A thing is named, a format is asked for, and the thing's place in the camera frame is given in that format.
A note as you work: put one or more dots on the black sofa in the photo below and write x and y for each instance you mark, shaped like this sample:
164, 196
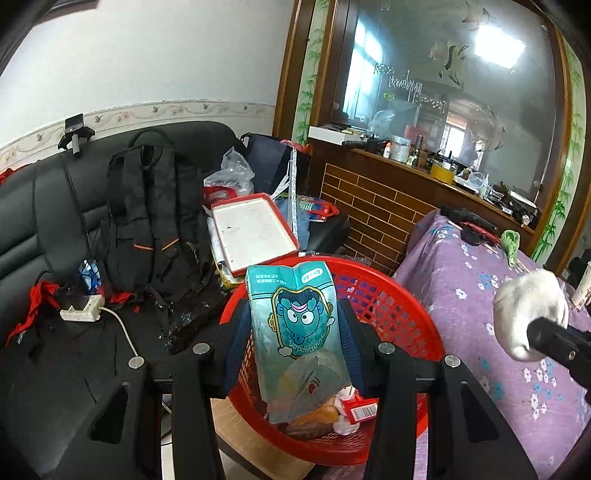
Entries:
51, 207

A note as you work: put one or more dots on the white flat box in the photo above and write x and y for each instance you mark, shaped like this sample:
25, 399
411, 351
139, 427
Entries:
330, 134

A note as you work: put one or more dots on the green cloth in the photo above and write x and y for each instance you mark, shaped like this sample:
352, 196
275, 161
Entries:
510, 244

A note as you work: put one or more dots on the small white bottle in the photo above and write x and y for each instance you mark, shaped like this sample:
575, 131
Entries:
387, 151

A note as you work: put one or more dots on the glass mirror panel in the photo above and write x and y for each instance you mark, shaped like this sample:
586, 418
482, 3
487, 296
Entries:
415, 69

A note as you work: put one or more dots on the bamboo wall decal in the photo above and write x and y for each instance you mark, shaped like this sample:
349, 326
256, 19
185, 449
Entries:
307, 69
563, 184

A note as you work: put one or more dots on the red black hand tool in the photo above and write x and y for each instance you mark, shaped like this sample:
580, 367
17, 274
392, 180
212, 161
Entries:
466, 216

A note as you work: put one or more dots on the teal cartoon tissue packet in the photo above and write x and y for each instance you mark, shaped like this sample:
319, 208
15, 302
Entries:
295, 323

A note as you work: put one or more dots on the brown cardboard sheet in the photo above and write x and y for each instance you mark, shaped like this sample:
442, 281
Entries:
249, 443

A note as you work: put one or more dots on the red plastic basket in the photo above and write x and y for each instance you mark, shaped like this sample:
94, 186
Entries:
397, 314

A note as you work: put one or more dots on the wooden counter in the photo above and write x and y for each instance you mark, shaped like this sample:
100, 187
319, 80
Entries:
369, 203

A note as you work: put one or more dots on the clear plastic bag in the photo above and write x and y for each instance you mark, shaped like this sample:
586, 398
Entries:
233, 166

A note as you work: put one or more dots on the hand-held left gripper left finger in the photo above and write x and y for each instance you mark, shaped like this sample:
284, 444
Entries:
233, 355

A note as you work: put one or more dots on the black bottle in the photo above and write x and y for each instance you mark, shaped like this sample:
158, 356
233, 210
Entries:
418, 150

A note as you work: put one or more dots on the red white tray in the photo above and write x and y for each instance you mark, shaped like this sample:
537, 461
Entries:
254, 230

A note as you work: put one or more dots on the black backpack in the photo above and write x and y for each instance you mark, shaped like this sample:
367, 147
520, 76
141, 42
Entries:
152, 207

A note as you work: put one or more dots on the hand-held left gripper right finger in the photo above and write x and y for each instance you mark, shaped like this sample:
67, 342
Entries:
355, 350

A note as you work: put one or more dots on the blue white packet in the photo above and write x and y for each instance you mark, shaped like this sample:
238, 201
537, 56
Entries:
90, 274

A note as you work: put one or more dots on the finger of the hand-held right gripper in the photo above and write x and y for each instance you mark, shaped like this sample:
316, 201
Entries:
549, 339

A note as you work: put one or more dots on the white sock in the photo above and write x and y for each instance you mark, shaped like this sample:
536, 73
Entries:
526, 295

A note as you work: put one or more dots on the white printed cup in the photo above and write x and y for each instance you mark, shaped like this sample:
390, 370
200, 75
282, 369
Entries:
584, 286

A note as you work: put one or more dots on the small bright red snack packet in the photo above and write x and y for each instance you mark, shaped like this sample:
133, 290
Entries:
362, 410

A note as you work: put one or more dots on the black phone clamp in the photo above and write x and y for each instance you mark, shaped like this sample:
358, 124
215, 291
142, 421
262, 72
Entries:
74, 127

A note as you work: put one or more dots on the white power strip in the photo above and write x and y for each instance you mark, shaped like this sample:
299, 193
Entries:
81, 308

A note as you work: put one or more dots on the dark blue bag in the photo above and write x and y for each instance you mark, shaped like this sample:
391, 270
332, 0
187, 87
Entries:
265, 152

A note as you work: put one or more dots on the red plastic bag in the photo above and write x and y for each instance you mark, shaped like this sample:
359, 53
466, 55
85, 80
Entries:
217, 194

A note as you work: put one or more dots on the colourful shopping bag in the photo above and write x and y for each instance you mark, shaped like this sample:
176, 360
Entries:
318, 207

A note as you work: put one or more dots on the white plastic tubs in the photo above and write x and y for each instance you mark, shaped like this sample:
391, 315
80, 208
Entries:
400, 150

